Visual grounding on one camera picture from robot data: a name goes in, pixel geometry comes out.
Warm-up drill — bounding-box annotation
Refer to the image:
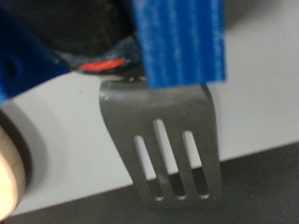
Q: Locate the black spatula with blue block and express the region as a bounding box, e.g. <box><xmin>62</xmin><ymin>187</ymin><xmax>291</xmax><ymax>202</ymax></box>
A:
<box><xmin>0</xmin><ymin>0</ymin><xmax>228</xmax><ymax>203</ymax></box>

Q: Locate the silver toaster oven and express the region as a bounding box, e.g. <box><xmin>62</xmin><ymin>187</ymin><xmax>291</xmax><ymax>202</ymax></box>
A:
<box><xmin>0</xmin><ymin>0</ymin><xmax>299</xmax><ymax>217</ymax></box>

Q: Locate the oval wooden cutting board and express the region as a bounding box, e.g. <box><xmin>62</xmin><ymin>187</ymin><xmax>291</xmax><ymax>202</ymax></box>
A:
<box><xmin>0</xmin><ymin>124</ymin><xmax>26</xmax><ymax>220</ymax></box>

